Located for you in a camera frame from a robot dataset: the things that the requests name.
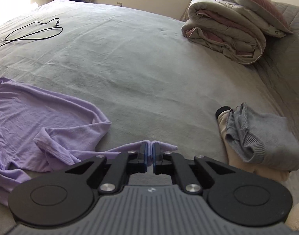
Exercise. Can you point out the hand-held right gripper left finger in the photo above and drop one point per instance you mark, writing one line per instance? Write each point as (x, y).
(145, 156)

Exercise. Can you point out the folded beige garment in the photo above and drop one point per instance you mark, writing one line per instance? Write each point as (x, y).
(267, 175)

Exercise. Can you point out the grey quilted headboard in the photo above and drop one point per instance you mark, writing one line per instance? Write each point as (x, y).
(294, 61)

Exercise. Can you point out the grey bed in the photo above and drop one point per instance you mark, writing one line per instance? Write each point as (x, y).
(127, 66)

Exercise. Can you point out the folded grey pink quilt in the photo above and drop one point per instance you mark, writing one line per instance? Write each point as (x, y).
(220, 29)

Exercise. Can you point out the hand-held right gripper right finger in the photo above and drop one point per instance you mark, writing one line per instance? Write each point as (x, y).
(154, 156)

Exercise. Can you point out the purple pants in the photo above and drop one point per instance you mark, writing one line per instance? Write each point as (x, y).
(41, 117)

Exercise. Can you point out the folded grey sweater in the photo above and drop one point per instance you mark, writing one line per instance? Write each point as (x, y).
(269, 137)

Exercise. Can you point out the pink grey pillow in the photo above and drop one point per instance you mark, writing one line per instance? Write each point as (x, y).
(257, 2)

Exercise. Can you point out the folded black cloth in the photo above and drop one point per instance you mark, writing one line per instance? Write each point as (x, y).
(221, 110)

